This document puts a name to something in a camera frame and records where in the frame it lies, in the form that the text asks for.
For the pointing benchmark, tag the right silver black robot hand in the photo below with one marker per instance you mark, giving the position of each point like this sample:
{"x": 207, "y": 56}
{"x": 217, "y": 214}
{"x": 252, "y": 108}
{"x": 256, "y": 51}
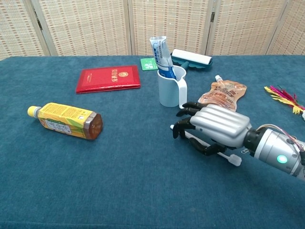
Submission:
{"x": 221, "y": 124}

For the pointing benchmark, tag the orange spout pouch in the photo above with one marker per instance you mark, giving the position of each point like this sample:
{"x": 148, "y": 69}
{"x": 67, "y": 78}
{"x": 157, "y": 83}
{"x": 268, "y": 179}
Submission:
{"x": 224, "y": 95}

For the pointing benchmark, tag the white toothbrush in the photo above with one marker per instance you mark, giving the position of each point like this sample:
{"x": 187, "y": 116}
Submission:
{"x": 236, "y": 160}

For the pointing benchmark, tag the blue white toothpaste tube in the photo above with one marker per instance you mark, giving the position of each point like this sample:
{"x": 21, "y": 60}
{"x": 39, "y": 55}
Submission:
{"x": 160, "y": 55}

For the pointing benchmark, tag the white plastic mug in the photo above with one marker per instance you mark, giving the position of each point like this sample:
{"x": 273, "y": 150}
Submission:
{"x": 168, "y": 93}

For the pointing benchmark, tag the colourful feather shuttlecock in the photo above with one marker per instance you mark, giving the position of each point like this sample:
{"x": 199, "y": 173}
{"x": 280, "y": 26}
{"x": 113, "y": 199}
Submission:
{"x": 286, "y": 96}

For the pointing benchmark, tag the teal lint roller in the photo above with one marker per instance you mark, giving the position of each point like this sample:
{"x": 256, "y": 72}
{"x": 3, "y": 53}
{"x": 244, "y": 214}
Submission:
{"x": 193, "y": 57}

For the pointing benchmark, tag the green card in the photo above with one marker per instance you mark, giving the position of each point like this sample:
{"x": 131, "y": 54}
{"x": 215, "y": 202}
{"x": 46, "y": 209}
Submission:
{"x": 146, "y": 64}

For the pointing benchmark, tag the red certificate book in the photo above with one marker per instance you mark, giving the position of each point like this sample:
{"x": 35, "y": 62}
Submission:
{"x": 107, "y": 78}

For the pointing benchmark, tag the yellow label tea bottle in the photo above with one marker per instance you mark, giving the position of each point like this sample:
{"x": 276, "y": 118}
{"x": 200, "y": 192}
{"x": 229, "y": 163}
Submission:
{"x": 66, "y": 119}

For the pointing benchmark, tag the woven folding screen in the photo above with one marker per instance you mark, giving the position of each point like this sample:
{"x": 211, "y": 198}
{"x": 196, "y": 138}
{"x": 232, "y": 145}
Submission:
{"x": 83, "y": 23}

